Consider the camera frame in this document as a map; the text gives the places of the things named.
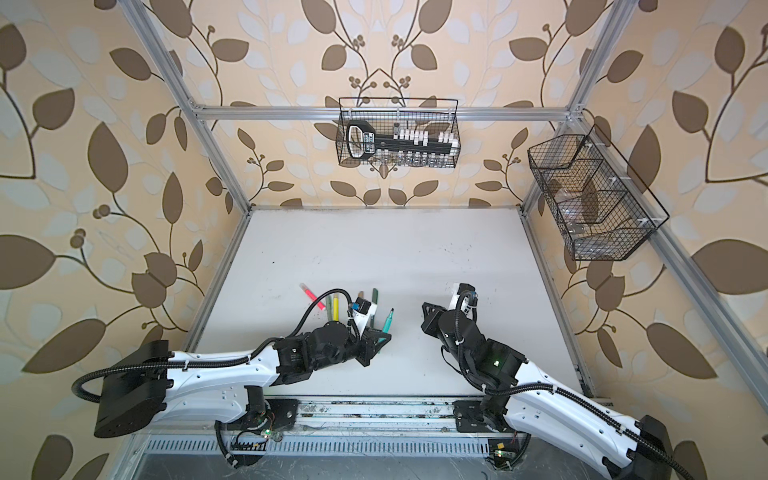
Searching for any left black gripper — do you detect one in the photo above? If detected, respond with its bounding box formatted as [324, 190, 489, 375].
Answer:
[309, 326, 393, 374]

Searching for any green highlighter marker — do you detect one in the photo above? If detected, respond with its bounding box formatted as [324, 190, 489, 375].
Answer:
[382, 308, 395, 333]

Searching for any pink highlighter marker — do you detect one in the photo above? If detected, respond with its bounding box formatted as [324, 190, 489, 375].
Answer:
[299, 283, 326, 310]

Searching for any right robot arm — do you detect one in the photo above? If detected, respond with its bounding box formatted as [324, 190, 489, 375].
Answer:
[421, 293, 693, 479]

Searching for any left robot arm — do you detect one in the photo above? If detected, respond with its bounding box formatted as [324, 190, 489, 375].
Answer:
[71, 289, 391, 468]

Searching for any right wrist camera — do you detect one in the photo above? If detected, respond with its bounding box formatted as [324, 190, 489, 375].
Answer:
[449, 283, 477, 316]

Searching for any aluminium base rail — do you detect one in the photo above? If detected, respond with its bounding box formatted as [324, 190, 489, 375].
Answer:
[128, 394, 625, 458]

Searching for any right black wire basket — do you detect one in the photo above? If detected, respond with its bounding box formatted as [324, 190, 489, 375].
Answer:
[527, 125, 670, 261]

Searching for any black wire basket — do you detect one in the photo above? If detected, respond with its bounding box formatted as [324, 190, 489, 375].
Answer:
[527, 125, 670, 261]
[335, 95, 461, 170]

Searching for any black socket rail tool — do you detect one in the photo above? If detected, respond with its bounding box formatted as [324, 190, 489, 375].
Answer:
[341, 120, 461, 162]

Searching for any rear black wire basket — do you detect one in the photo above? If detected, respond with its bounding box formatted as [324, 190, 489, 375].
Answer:
[335, 95, 461, 170]

